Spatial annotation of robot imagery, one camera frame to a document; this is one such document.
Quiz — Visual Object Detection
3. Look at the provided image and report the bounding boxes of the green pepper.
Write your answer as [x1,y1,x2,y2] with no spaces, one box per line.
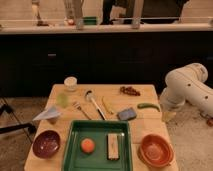
[137,103,160,112]

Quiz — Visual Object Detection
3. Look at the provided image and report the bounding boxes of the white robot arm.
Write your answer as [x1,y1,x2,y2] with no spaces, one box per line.
[159,63,213,122]

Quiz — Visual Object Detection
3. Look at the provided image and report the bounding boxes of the orange bowl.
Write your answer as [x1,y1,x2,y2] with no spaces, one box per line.
[137,134,174,168]

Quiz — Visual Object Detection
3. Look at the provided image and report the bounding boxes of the purple bowl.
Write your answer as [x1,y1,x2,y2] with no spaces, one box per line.
[32,130,60,159]

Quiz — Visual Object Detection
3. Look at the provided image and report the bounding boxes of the blue grey sponge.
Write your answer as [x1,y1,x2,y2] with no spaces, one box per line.
[117,108,137,121]

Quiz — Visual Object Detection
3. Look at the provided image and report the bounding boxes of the red grapes bunch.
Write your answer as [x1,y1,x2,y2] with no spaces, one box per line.
[120,86,140,96]

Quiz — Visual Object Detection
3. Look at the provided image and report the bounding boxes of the wooden block with brown edges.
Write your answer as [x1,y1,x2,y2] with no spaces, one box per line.
[107,133,119,160]

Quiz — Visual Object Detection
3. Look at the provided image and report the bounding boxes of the orange fruit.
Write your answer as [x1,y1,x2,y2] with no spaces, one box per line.
[81,138,95,154]

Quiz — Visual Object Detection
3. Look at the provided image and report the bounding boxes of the metal fork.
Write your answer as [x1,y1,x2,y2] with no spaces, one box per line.
[72,102,91,120]

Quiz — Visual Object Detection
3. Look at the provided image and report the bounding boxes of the green tray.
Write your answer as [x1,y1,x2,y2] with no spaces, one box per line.
[61,120,133,171]

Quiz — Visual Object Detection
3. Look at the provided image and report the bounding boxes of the white cup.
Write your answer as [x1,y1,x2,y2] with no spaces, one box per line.
[64,77,77,91]

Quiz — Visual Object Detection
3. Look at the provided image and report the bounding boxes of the person in dark clothes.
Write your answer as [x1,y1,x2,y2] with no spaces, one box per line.
[102,0,189,25]

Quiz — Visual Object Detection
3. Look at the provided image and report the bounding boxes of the green translucent cup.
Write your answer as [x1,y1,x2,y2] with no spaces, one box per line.
[56,93,68,108]

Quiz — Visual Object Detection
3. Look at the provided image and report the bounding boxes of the white paper plane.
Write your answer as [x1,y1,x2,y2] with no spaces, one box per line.
[33,106,61,121]

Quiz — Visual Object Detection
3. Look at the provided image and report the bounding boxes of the green container on counter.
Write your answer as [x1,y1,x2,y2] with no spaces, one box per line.
[83,16,97,25]

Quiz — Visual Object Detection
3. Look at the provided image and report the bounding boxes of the black tripod stand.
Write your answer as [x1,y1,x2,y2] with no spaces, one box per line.
[0,98,37,143]

